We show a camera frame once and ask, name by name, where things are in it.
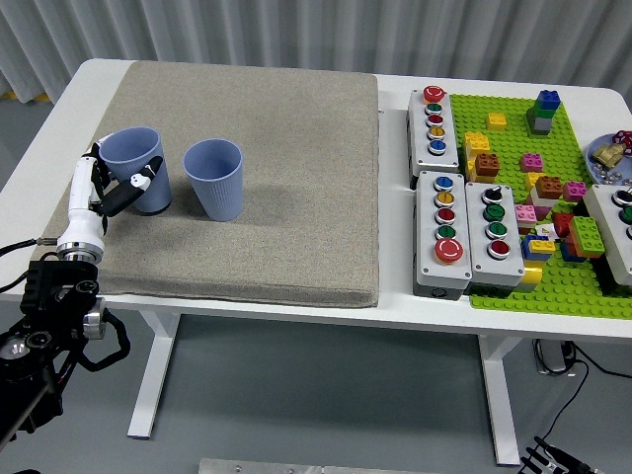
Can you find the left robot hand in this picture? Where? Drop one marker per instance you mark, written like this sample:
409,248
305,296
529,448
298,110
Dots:
81,222

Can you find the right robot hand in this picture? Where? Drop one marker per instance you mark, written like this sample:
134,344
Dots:
550,461

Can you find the blue ribbed plastic cup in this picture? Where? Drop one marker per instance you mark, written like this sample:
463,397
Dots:
217,187
131,153

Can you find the white table leg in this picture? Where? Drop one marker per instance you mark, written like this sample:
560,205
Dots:
498,395
153,375

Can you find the grey power strip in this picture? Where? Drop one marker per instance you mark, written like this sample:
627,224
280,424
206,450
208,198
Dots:
550,356

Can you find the yellow and grey toy brick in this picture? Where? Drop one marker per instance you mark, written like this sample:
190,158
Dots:
533,276

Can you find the grey-brown fabric mat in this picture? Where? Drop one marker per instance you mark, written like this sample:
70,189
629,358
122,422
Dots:
276,197

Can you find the multicolour toy brick stack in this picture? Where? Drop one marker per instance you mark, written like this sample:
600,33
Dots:
573,253

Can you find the blue and yellow toy brick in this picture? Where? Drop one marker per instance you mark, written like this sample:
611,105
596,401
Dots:
538,248

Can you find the large green toy brick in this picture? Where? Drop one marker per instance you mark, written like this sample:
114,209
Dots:
587,235

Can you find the small white paper tag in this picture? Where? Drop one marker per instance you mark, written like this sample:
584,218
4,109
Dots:
546,229

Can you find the red toy brick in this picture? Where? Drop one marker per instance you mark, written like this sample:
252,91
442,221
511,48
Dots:
563,224

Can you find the grey push-button control box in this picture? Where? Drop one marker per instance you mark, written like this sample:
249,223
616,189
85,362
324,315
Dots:
612,232

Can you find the pink toy brick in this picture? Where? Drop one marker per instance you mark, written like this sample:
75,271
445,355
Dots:
576,191
525,215
531,162

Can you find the cream toy brick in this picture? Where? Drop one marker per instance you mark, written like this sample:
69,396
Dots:
542,205

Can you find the grey five-button control box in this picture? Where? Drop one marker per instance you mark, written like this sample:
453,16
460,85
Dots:
427,232
447,153

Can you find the brown toy brick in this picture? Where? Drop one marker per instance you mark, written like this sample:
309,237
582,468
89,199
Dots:
548,187
487,165

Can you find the white pleated curtain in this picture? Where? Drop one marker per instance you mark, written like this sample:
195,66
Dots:
296,29

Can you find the blue dish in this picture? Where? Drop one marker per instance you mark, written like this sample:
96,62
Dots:
592,153

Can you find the brass pipe fitting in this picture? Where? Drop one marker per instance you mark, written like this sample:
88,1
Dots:
607,154

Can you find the green studded baseplate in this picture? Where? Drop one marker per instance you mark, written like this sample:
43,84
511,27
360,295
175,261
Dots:
513,143

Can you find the yellow toy brick stack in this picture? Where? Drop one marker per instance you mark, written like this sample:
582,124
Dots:
476,143

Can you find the red white valve wheel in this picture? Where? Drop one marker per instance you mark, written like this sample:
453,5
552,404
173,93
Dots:
623,139

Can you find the small yellow toy brick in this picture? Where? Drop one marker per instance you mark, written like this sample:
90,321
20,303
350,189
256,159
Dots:
497,121

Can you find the dark green toy brick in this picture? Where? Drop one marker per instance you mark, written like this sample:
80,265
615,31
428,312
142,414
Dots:
538,113

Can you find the grey selector switch control box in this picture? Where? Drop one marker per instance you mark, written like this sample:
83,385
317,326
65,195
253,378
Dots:
513,257

